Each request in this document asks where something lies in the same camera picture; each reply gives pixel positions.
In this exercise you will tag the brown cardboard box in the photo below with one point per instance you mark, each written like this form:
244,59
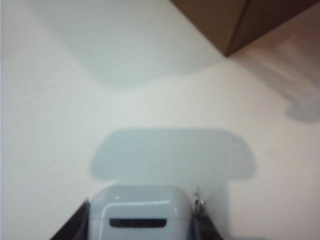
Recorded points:
220,22

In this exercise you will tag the white earphone case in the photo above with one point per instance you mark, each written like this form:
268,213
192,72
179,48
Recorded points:
140,205

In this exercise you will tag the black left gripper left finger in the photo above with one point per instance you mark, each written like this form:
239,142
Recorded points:
72,225

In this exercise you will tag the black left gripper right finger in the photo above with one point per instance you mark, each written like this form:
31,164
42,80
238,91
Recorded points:
206,225

